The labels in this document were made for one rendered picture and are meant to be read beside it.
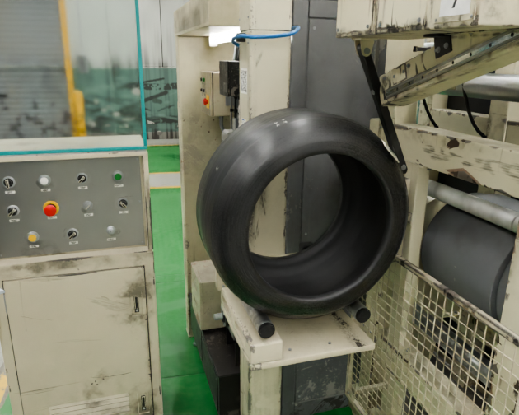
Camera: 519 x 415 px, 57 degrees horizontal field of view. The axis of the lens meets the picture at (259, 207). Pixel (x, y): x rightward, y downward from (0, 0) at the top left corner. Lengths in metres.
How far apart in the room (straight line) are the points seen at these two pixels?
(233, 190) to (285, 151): 0.15
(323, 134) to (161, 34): 9.08
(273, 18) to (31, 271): 1.16
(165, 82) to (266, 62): 8.60
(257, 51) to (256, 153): 0.43
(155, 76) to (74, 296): 8.40
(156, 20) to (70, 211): 8.50
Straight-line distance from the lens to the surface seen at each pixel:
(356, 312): 1.38
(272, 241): 1.59
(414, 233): 1.77
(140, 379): 2.07
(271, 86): 1.48
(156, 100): 10.06
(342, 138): 1.18
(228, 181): 1.13
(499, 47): 1.18
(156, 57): 10.10
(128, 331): 1.94
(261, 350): 1.31
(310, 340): 1.43
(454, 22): 1.08
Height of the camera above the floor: 1.57
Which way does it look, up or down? 17 degrees down
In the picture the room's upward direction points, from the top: 1 degrees clockwise
